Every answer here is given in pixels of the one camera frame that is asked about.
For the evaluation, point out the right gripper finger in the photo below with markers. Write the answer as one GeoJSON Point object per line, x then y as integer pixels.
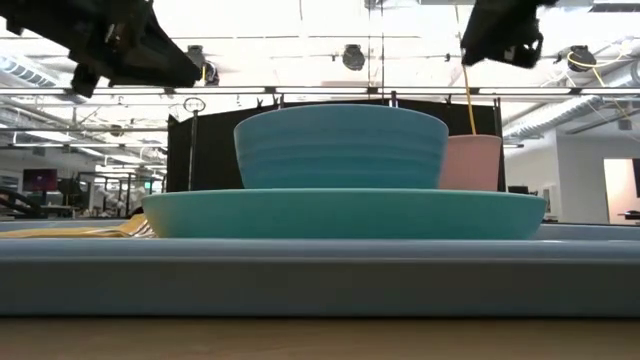
{"type": "Point", "coordinates": [482, 35]}

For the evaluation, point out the blue plastic tray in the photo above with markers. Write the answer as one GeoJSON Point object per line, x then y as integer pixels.
{"type": "Point", "coordinates": [320, 280]}

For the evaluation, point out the small black monitor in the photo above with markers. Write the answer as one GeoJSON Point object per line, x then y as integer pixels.
{"type": "Point", "coordinates": [518, 189]}

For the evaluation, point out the silver corrugated air duct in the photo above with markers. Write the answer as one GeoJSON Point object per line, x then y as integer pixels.
{"type": "Point", "coordinates": [550, 120]}
{"type": "Point", "coordinates": [30, 70]}

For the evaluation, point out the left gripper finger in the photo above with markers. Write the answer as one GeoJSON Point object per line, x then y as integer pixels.
{"type": "Point", "coordinates": [160, 65]}

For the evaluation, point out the blue ribbed bowl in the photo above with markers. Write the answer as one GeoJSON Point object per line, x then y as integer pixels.
{"type": "Point", "coordinates": [340, 150]}

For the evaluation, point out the black backdrop partition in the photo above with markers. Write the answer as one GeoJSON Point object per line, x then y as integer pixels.
{"type": "Point", "coordinates": [210, 150]}

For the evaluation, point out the teal plate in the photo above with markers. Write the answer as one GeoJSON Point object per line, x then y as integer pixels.
{"type": "Point", "coordinates": [345, 215]}

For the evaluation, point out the dark computer monitor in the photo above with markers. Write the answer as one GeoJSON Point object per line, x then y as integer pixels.
{"type": "Point", "coordinates": [40, 180]}

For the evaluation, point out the yellow cloth napkin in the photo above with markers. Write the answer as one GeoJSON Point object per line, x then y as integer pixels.
{"type": "Point", "coordinates": [60, 232]}

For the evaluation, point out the pink paper cup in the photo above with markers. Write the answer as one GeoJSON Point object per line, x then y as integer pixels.
{"type": "Point", "coordinates": [472, 162]}

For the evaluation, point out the long ceiling light strip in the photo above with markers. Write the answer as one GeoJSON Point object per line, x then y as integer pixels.
{"type": "Point", "coordinates": [225, 90]}

